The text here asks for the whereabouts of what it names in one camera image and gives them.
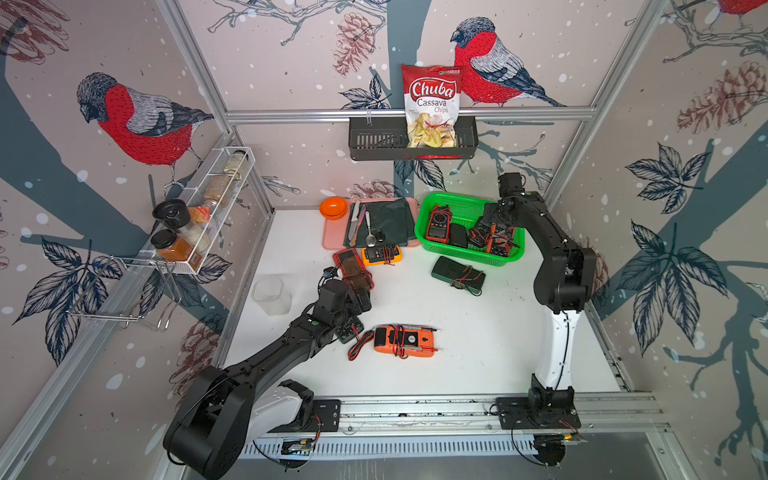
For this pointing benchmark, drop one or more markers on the red taped multimeter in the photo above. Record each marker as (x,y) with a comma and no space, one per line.
(353,270)

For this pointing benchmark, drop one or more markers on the black multimeter red leads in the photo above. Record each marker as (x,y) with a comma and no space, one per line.
(480,234)

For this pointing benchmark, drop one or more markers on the red clamp multimeter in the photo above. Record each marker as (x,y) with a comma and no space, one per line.
(438,228)

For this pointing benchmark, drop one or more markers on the orange clamp multimeter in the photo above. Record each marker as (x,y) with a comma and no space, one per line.
(399,340)

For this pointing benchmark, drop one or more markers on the white-handled spoon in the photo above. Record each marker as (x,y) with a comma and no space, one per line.
(371,239)

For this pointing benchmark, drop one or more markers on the yellow multimeter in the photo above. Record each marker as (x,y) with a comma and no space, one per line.
(381,255)

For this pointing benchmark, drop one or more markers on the white wire spice rack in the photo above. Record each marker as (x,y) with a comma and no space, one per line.
(209,201)

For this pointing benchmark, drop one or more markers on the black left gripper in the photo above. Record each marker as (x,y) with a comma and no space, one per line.
(358,308)

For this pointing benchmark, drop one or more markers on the clear plastic cup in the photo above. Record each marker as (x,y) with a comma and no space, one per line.
(271,294)

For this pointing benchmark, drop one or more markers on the gold-handled knife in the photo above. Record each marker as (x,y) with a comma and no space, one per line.
(354,224)

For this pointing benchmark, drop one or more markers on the orange bowl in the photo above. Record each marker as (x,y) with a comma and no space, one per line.
(334,208)

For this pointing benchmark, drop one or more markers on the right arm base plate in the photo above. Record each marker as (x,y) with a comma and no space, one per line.
(517,413)

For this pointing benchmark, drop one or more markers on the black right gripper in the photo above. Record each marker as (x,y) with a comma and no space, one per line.
(489,214)

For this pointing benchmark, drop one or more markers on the green-edged black multimeter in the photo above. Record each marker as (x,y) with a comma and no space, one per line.
(350,330)

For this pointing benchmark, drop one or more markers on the black wall basket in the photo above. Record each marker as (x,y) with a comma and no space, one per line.
(385,138)

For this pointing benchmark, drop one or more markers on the amber spice jar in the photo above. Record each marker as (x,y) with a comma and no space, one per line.
(174,248)

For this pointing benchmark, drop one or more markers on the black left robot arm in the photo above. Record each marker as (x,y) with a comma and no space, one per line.
(214,421)

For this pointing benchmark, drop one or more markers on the black-lid spice jar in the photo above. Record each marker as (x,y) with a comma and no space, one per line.
(173,213)

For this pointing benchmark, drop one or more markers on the dark green cloth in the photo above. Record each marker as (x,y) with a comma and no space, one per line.
(392,223)

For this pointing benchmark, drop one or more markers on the pink cutting board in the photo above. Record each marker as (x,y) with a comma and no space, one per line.
(336,231)

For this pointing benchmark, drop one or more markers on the chuba cassava chips bag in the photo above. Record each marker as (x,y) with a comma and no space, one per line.
(431,105)

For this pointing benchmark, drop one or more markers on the green plastic basket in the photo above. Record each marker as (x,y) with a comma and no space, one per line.
(466,211)

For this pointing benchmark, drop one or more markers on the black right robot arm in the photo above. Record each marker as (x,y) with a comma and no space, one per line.
(563,284)

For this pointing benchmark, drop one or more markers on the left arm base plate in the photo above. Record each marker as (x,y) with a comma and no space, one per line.
(322,416)

